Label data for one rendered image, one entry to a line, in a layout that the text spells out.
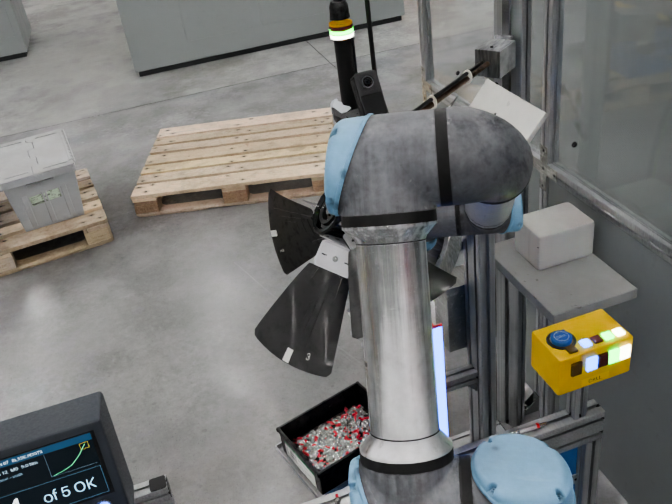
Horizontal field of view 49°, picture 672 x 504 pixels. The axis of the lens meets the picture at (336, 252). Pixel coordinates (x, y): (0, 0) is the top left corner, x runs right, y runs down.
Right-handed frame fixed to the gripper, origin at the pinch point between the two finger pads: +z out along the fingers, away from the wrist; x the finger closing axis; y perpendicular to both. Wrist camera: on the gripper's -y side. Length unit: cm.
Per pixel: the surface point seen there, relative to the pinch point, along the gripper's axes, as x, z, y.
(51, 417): -65, -37, 25
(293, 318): -19, 0, 48
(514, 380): 58, 33, 127
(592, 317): 34, -36, 42
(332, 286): -8.7, -0.4, 42.5
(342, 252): -4.3, 3.2, 36.9
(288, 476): -24, 46, 150
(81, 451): -61, -44, 27
